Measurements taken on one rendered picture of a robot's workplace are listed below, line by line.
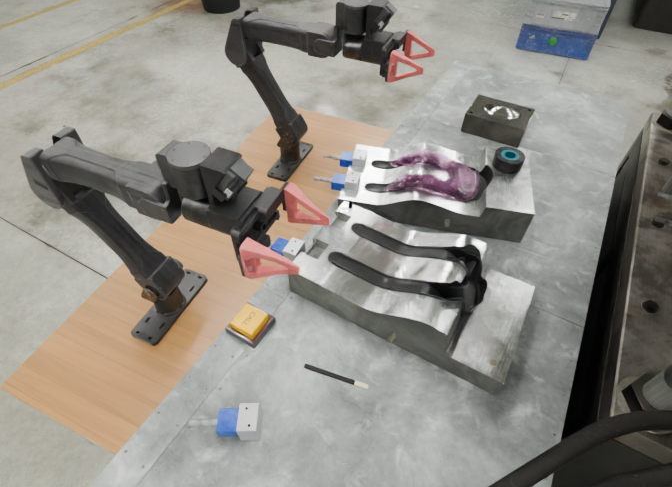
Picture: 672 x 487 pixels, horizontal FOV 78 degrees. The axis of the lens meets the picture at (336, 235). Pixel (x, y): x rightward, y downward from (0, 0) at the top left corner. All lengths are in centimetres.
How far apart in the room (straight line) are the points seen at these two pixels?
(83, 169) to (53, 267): 176
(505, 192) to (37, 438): 182
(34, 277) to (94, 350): 146
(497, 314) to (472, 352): 11
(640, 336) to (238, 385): 90
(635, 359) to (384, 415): 57
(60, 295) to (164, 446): 153
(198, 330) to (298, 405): 29
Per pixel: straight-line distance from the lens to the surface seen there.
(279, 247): 105
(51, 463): 196
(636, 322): 121
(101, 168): 74
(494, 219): 114
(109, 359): 105
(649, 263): 135
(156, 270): 92
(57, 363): 110
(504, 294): 101
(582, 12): 428
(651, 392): 103
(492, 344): 93
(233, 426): 85
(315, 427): 87
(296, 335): 95
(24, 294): 246
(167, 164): 61
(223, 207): 59
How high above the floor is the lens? 163
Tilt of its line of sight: 48 degrees down
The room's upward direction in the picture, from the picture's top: straight up
